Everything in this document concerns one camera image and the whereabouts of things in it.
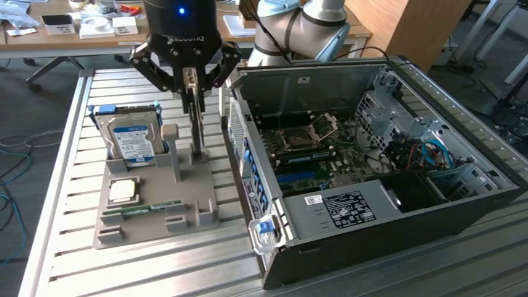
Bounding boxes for brown cardboard box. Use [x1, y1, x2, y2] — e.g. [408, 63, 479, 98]
[239, 0, 259, 30]

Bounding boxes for blue expansion slot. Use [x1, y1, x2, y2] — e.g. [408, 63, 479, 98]
[275, 171, 329, 184]

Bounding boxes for white paper stack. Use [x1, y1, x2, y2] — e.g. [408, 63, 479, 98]
[223, 14, 257, 38]

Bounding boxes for green graphics card black fan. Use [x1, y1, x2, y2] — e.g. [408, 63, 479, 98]
[181, 67, 209, 157]

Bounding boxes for hard disk in blue caddy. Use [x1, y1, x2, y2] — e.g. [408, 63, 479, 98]
[88, 100, 164, 170]

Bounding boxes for white desk frame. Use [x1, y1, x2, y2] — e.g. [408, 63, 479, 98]
[451, 0, 528, 86]

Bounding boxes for grey power supply unit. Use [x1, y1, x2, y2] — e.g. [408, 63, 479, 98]
[283, 181, 404, 241]

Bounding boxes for green RAM stick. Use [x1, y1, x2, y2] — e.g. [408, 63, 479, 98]
[103, 200, 185, 216]
[276, 148, 333, 165]

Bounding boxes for metal socket cover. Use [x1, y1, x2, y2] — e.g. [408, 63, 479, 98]
[308, 111, 340, 140]

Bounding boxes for silver CPU chip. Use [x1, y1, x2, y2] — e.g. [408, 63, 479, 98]
[107, 179, 137, 204]

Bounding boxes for blue floor cable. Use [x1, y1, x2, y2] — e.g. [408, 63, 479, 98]
[0, 150, 33, 267]

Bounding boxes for perforated metal drive cage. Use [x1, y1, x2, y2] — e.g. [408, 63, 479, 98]
[353, 89, 449, 149]

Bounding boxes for wooden office desk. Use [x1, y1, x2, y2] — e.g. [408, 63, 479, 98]
[0, 0, 149, 90]
[147, 0, 375, 67]

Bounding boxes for white box with black top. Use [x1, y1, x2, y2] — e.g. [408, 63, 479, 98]
[40, 14, 77, 35]

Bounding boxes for blue case release latch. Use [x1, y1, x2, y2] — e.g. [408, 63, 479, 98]
[256, 218, 276, 235]

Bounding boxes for metal disk bay bracket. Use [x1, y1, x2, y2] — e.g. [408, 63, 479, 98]
[424, 159, 516, 202]

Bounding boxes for green motherboard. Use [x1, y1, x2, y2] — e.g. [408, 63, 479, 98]
[259, 123, 397, 192]

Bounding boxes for CPU socket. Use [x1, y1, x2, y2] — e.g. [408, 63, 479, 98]
[279, 126, 321, 150]

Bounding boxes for grey floor cable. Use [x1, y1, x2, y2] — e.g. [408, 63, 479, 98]
[0, 129, 64, 150]

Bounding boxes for white paper card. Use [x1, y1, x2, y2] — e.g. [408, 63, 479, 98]
[5, 27, 37, 37]

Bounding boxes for bag of dark parts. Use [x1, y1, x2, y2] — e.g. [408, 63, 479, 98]
[96, 0, 119, 15]

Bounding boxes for grey parts rack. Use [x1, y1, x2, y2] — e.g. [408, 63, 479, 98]
[92, 123, 221, 250]

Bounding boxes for white tape roll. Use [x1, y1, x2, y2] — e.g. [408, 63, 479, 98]
[81, 17, 111, 28]

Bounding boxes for blue disk wire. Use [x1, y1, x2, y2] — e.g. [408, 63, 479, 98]
[420, 139, 455, 170]

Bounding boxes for small white box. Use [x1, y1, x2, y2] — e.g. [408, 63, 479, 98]
[112, 16, 139, 37]

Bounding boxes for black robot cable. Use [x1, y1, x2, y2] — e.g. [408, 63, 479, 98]
[240, 0, 292, 58]

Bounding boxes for clear plastic bag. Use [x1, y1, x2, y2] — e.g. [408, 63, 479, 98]
[0, 0, 40, 28]

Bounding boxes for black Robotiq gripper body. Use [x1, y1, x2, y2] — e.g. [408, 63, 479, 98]
[143, 0, 224, 70]

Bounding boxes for flat white box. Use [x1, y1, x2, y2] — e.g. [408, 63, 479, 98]
[77, 23, 116, 40]

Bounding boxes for orange small parts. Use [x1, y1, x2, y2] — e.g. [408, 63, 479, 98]
[119, 3, 144, 16]

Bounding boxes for black open PC case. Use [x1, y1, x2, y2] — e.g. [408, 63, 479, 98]
[217, 55, 527, 290]

